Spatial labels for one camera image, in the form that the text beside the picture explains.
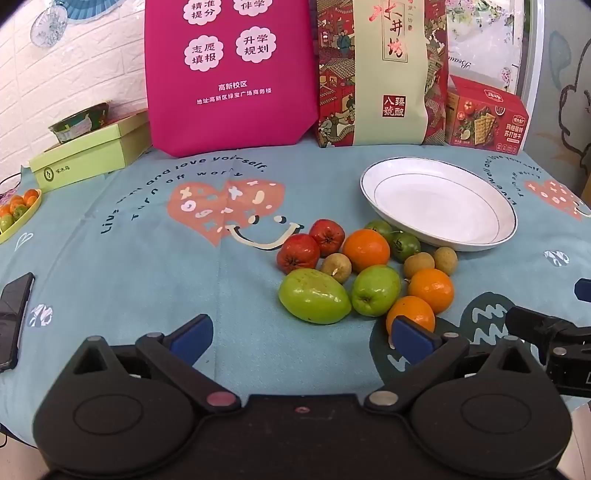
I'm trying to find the red cracker box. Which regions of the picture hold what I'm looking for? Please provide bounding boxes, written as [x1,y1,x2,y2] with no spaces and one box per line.
[445,75,528,155]

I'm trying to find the small green tomato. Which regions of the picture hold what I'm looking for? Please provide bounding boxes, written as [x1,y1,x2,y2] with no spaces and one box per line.
[365,220,394,241]
[390,232,422,264]

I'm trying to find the green mango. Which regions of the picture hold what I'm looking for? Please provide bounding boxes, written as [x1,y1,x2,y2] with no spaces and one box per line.
[278,269,352,324]

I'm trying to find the green patterned bowl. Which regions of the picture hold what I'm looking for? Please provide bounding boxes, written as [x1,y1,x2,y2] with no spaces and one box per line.
[48,102,112,145]

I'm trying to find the green apple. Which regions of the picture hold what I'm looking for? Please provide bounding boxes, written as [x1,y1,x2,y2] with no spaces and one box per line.
[352,265,402,318]

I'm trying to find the white plate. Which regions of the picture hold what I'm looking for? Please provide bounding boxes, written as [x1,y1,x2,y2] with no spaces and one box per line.
[360,157,518,252]

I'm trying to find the red and green gift box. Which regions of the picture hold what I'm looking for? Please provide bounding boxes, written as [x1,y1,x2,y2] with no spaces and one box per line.
[315,0,450,149]

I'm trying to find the brown longan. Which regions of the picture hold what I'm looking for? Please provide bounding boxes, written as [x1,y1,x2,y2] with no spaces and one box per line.
[434,247,459,276]
[321,254,352,284]
[403,252,435,279]

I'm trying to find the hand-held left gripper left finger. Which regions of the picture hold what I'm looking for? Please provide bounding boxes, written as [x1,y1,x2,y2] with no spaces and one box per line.
[69,315,241,414]

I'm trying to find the light green box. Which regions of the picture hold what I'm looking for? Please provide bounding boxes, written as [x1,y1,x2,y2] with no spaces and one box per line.
[28,111,153,193]

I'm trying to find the white floral bag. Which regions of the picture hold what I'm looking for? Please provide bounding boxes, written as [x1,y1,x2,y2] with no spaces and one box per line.
[445,0,527,100]

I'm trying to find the black phone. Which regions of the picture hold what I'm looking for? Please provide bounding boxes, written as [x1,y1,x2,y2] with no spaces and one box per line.
[0,272,36,374]

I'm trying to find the white pole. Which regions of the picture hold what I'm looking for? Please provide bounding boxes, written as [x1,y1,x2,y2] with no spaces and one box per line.
[519,0,548,107]

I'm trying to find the clear glass dish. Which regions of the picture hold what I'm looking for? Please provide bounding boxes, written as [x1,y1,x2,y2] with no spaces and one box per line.
[30,0,70,47]

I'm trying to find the grey panel with cloud drawing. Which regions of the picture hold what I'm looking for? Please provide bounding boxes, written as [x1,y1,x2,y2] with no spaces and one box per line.
[538,0,591,195]

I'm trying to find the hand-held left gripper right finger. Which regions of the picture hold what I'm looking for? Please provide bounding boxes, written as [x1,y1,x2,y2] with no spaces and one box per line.
[365,318,539,413]

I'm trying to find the large orange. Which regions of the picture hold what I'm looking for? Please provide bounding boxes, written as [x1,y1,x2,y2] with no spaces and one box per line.
[342,229,391,273]

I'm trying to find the pink tote bag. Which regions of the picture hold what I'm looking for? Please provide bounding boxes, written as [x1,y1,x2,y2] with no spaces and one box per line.
[144,0,319,158]

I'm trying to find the blue printed tablecloth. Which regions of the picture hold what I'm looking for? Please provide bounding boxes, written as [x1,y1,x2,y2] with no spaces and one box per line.
[0,138,591,444]

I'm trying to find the yellow-green tray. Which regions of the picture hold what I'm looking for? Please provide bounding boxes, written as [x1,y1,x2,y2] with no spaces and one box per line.
[0,188,43,244]

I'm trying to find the pile of small fruits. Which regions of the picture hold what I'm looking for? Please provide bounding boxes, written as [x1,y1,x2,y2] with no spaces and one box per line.
[0,189,38,232]

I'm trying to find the red wax apple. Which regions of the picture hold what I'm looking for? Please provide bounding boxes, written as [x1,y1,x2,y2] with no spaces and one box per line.
[277,234,321,274]
[308,219,346,257]

